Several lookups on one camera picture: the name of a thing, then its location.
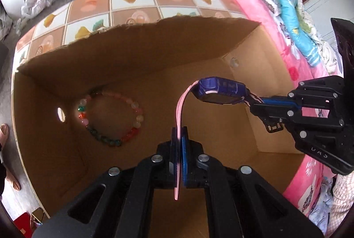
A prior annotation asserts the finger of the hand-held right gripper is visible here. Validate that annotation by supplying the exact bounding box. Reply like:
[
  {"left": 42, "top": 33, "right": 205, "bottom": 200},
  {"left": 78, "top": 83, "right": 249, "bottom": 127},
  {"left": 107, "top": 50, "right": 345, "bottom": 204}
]
[
  {"left": 261, "top": 75, "right": 347, "bottom": 112},
  {"left": 250, "top": 106, "right": 349, "bottom": 142}
]

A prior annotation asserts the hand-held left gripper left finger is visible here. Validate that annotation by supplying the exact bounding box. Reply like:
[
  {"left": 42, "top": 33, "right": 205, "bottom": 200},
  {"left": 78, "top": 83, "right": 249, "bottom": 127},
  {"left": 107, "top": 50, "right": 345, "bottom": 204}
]
[{"left": 32, "top": 127, "right": 181, "bottom": 238}]

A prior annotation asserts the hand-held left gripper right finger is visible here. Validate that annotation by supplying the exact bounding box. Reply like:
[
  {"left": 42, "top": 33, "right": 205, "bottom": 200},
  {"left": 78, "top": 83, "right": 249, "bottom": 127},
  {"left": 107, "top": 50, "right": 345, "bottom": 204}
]
[{"left": 180, "top": 134, "right": 324, "bottom": 238}]

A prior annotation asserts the dark blue and pink watch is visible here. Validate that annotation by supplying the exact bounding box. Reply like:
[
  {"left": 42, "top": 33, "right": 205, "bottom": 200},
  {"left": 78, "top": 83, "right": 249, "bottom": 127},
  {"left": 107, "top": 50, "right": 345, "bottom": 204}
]
[{"left": 174, "top": 77, "right": 284, "bottom": 201}]

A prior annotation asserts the brown cardboard box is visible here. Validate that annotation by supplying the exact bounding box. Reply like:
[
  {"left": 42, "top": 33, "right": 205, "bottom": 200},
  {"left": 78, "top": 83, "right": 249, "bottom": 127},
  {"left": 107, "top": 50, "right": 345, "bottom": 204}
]
[{"left": 11, "top": 17, "right": 307, "bottom": 219}]

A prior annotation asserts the blue patterned cloth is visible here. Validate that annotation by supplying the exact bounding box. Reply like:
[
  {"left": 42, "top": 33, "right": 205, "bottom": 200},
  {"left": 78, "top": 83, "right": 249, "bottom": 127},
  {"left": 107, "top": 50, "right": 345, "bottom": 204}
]
[{"left": 308, "top": 177, "right": 336, "bottom": 230}]

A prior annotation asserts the white crumpled cloth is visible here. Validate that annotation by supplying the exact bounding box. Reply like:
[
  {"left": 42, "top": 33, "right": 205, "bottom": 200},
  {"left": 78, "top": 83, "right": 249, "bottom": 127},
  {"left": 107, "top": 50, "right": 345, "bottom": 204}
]
[{"left": 315, "top": 39, "right": 343, "bottom": 75}]

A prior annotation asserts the blue floral pillow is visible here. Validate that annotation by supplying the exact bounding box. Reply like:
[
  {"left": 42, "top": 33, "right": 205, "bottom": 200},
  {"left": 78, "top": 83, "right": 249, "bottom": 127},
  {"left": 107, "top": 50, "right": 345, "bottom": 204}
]
[{"left": 267, "top": 0, "right": 323, "bottom": 67}]

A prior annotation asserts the pink floral blanket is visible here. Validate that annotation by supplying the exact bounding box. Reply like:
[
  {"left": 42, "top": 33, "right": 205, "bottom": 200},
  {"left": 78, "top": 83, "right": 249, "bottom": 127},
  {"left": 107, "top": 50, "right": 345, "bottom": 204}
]
[{"left": 189, "top": 0, "right": 336, "bottom": 218}]

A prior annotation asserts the red plastic object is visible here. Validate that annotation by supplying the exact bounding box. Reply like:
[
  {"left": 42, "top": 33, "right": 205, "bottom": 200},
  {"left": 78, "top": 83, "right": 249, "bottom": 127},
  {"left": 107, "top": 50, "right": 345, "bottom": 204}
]
[{"left": 13, "top": 212, "right": 36, "bottom": 238}]

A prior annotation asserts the multicolour beaded bracelet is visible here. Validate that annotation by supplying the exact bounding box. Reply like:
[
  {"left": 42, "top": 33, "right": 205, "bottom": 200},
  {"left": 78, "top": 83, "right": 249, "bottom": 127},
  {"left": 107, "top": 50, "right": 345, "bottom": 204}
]
[{"left": 77, "top": 91, "right": 144, "bottom": 148}]

